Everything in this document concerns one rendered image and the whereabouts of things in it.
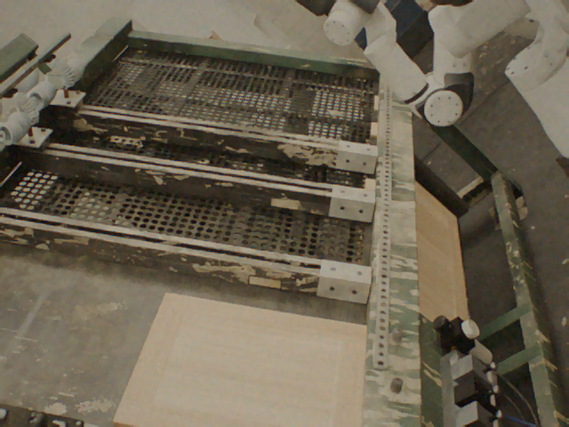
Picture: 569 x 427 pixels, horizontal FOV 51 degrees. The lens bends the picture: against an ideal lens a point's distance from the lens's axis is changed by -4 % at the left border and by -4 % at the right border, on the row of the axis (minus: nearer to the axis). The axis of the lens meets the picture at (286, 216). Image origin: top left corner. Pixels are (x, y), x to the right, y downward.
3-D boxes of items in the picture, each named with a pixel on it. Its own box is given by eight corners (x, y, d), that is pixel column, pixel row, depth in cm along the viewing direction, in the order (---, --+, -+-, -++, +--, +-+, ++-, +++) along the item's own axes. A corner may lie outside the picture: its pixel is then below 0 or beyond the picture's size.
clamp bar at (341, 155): (373, 177, 199) (387, 111, 184) (26, 126, 206) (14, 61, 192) (374, 161, 207) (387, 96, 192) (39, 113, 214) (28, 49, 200)
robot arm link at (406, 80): (368, 56, 131) (421, 121, 138) (371, 71, 122) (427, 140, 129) (408, 25, 127) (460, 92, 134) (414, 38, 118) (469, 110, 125)
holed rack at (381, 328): (387, 370, 131) (388, 368, 131) (373, 367, 132) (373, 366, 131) (391, 63, 262) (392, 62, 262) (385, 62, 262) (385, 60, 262)
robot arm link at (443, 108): (468, 103, 137) (474, 2, 125) (480, 126, 125) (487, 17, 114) (417, 105, 138) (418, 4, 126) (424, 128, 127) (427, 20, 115)
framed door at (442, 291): (469, 385, 198) (475, 382, 197) (350, 294, 181) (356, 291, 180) (452, 220, 269) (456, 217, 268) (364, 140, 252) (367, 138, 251)
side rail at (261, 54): (377, 92, 263) (380, 69, 256) (128, 59, 269) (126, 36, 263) (377, 84, 269) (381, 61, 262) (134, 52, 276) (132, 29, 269)
